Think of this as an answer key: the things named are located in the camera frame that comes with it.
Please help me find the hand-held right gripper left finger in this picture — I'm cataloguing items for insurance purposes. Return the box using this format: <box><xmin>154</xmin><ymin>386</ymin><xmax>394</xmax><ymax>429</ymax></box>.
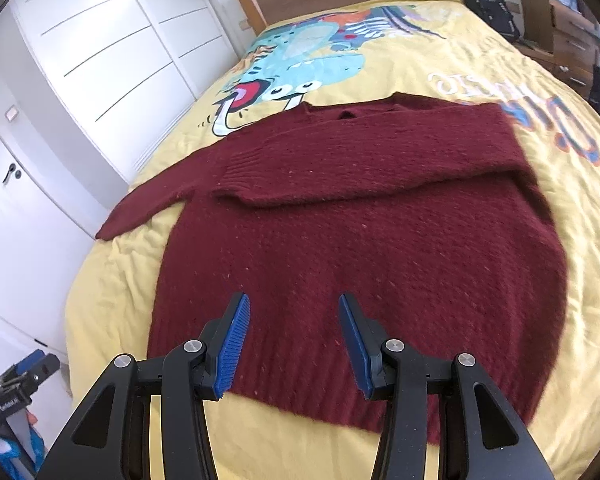
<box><xmin>35</xmin><ymin>292</ymin><xmax>252</xmax><ymax>480</ymax></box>

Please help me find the dark red knit sweater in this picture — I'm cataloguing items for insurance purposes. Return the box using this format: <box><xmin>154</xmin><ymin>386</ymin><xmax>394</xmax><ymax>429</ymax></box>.
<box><xmin>96</xmin><ymin>91</ymin><xmax>568</xmax><ymax>447</ymax></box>

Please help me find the black backpack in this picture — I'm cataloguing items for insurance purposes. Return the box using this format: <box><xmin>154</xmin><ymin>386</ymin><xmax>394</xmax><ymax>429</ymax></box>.
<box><xmin>462</xmin><ymin>0</ymin><xmax>523</xmax><ymax>43</ymax></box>

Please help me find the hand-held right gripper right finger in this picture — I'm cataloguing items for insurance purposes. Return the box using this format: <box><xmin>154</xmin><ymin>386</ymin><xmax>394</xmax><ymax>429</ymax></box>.
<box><xmin>338</xmin><ymin>292</ymin><xmax>556</xmax><ymax>480</ymax></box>

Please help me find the brown cardboard box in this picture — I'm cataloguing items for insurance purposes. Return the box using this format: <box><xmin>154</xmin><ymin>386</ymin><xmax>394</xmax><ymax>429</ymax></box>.
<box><xmin>520</xmin><ymin>0</ymin><xmax>600</xmax><ymax>58</ymax></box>

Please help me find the white door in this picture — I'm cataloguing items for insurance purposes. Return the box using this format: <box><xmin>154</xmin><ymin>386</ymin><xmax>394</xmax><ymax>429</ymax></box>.
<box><xmin>0</xmin><ymin>100</ymin><xmax>131</xmax><ymax>356</ymax></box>

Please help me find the white wardrobe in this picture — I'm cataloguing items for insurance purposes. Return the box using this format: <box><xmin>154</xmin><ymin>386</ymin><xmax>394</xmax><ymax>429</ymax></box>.
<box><xmin>10</xmin><ymin>0</ymin><xmax>253</xmax><ymax>186</ymax></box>

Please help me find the yellow printed blanket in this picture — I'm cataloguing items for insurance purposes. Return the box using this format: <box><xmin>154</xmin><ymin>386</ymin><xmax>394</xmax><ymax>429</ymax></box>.
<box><xmin>62</xmin><ymin>0</ymin><xmax>600</xmax><ymax>480</ymax></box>

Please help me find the wooden drawer unit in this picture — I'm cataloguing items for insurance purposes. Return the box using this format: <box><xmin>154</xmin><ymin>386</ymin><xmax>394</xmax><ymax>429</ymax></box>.
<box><xmin>550</xmin><ymin>27</ymin><xmax>600</xmax><ymax>97</ymax></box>

